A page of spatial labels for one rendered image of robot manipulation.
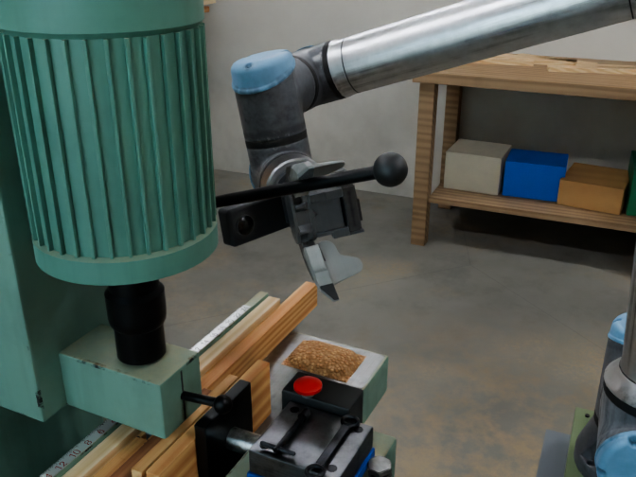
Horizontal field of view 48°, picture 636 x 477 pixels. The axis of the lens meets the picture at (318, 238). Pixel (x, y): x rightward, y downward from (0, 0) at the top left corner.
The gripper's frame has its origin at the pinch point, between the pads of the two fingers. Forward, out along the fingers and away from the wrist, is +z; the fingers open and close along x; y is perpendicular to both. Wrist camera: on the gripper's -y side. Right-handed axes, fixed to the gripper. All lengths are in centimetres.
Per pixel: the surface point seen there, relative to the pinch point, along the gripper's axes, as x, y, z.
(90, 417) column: 24.6, -32.3, -21.8
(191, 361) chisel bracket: 9.9, -15.9, 0.0
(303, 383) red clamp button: 13.5, -5.3, 4.8
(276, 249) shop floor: 88, 23, -258
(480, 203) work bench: 81, 118, -231
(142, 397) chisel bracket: 11.4, -21.5, 2.4
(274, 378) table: 23.2, -6.7, -15.9
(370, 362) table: 25.3, 6.7, -16.5
